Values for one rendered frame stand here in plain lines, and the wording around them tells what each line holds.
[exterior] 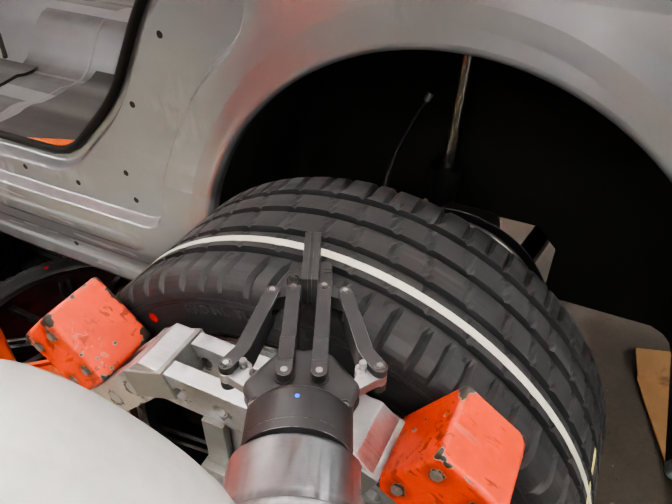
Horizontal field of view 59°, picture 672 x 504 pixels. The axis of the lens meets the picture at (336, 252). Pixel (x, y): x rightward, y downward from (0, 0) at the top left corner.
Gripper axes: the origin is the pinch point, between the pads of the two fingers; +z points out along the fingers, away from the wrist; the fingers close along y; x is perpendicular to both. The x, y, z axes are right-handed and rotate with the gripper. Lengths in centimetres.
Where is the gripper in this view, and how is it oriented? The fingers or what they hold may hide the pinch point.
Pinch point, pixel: (311, 266)
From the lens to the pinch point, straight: 54.9
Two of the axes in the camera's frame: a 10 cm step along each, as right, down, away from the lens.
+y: 10.0, 0.2, -0.1
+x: 0.1, -7.9, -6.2
